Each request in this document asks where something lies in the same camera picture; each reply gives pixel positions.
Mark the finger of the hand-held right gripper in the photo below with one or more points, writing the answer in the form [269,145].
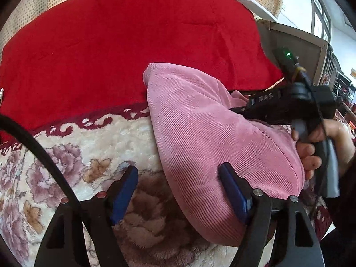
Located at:
[242,109]

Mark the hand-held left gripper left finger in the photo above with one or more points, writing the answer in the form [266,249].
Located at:
[123,194]

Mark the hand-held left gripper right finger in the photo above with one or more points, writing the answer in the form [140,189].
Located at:
[235,192]

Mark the pink zip jacket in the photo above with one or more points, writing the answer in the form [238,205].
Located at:
[194,133]

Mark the person's right hand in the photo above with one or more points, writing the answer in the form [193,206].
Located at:
[343,141]

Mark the dark slatted crib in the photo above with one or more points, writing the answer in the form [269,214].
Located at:
[331,66]

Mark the cluttered dark shelf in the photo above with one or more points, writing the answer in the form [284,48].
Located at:
[346,89]

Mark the brown wooden board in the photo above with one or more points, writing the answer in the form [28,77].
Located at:
[292,44]

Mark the white board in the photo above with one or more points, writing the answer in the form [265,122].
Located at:
[256,7]

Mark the red blanket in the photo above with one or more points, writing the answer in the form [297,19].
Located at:
[111,47]

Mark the dark window frame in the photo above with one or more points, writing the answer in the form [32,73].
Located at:
[319,8]

